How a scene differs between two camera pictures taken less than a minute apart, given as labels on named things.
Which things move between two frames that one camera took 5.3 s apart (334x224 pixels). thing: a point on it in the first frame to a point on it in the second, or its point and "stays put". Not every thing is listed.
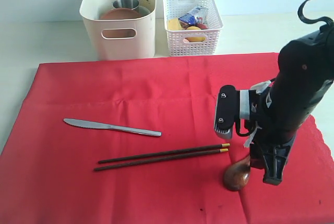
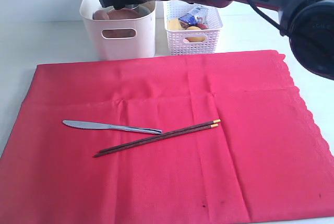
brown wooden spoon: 237,174 to 100,14
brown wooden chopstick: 163,161 to 156,140
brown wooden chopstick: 166,154 to 160,136
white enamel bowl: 143,11 stays put
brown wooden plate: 119,13 stays put
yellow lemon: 194,38 stays put
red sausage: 202,26 stays put
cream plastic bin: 122,38 stays put
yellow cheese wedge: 174,24 stays put
